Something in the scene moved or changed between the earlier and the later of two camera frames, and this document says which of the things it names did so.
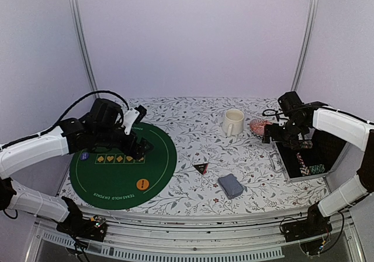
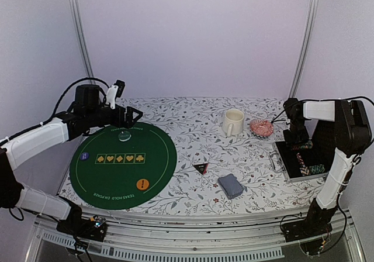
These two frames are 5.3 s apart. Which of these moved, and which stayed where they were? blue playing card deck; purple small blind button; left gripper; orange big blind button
Moved: left gripper
Stayed: purple small blind button; orange big blind button; blue playing card deck
